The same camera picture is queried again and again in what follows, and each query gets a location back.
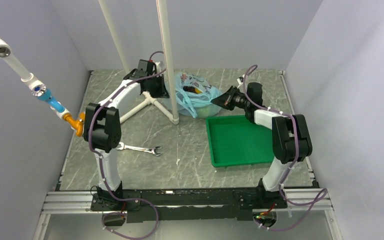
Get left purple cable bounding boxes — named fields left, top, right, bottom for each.
left=87, top=50, right=165, bottom=240

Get light blue plastic bag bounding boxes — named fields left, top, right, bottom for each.
left=174, top=72, right=222, bottom=118

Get dark fake grapes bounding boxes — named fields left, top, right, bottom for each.
left=182, top=86, right=202, bottom=94

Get aluminium rail frame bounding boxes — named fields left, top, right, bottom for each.
left=33, top=187, right=343, bottom=240

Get green fake apple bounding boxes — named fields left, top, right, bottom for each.
left=195, top=105, right=214, bottom=119

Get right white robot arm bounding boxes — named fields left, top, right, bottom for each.
left=211, top=82, right=313, bottom=208

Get purple cable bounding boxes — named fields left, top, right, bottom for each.
left=87, top=50, right=165, bottom=240
left=243, top=64, right=329, bottom=232

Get silver combination wrench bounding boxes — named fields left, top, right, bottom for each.
left=116, top=142, right=162, bottom=157

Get white PVC pipe stand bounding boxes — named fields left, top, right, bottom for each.
left=85, top=0, right=181, bottom=147

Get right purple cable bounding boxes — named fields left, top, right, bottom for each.
left=243, top=64, right=329, bottom=232

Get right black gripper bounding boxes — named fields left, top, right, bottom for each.
left=210, top=86, right=250, bottom=111

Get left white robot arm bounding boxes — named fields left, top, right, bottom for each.
left=83, top=59, right=169, bottom=210

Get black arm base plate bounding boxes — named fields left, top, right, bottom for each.
left=90, top=186, right=287, bottom=223

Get green plastic tray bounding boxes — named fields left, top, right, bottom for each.
left=206, top=115, right=274, bottom=168

